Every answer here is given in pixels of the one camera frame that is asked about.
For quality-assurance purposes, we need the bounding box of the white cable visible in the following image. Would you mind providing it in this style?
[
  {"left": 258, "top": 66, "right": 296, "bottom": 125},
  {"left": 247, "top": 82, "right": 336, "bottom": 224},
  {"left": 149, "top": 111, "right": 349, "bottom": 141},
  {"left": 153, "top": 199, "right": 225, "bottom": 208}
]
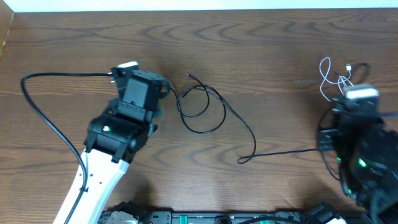
[{"left": 318, "top": 56, "right": 355, "bottom": 103}]

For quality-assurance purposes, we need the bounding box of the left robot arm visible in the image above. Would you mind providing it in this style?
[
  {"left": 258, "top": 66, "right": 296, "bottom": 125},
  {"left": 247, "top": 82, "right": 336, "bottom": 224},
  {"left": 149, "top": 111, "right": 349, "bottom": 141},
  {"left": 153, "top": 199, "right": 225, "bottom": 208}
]
[{"left": 54, "top": 65, "right": 170, "bottom": 223}]

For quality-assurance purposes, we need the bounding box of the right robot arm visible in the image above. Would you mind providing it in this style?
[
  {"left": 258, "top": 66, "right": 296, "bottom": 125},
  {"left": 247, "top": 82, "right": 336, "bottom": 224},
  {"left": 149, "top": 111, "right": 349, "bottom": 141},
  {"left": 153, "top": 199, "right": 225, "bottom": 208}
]
[{"left": 317, "top": 96, "right": 397, "bottom": 223}]

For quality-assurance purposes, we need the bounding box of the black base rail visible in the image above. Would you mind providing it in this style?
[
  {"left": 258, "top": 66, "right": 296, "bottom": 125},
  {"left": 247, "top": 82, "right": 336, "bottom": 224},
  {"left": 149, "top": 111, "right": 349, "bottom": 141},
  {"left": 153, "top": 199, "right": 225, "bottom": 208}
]
[{"left": 99, "top": 202, "right": 368, "bottom": 224}]

